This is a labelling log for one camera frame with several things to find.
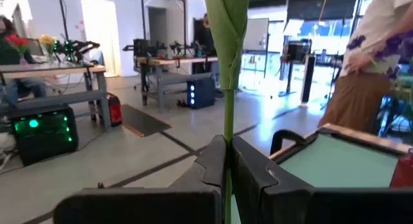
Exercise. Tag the black background robot arms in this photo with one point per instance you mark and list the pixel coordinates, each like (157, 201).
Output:
(80, 46)

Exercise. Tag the black floor mat orange edge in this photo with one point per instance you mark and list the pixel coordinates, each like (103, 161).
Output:
(145, 120)

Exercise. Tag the black column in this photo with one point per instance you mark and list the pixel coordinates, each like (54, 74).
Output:
(308, 78)

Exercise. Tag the purple artificial flower bunch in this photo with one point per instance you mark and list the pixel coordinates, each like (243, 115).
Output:
(392, 44)

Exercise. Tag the black fan on stand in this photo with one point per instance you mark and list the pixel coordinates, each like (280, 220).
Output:
(298, 49)

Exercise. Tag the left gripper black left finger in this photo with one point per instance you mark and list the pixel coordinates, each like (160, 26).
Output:
(161, 204)

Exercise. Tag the wooden background table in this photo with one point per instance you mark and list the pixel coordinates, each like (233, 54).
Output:
(64, 68)
(177, 60)

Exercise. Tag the red and black computer case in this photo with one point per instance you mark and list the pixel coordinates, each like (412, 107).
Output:
(115, 111)

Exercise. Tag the white artificial tulip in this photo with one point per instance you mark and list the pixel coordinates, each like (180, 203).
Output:
(227, 40)

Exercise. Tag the person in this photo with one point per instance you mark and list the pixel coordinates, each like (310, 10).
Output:
(8, 53)
(205, 36)
(355, 101)

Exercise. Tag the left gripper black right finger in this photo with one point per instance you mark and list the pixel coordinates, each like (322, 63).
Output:
(306, 208)

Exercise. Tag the computer tower blue lights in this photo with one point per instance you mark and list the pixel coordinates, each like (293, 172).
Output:
(201, 93)

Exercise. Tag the white board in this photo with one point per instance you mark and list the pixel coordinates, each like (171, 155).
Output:
(256, 33)

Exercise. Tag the red glass vase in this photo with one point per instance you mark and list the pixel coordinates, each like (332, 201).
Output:
(405, 172)

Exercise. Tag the red flower bouquet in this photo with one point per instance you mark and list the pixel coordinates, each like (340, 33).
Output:
(17, 42)

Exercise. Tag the green table mat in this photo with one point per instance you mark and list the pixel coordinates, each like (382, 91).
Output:
(338, 166)

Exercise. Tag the yellow flower bouquet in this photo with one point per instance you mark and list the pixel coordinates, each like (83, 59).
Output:
(48, 40)

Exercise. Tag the computer tower green lights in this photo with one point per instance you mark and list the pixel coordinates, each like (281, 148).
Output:
(45, 137)

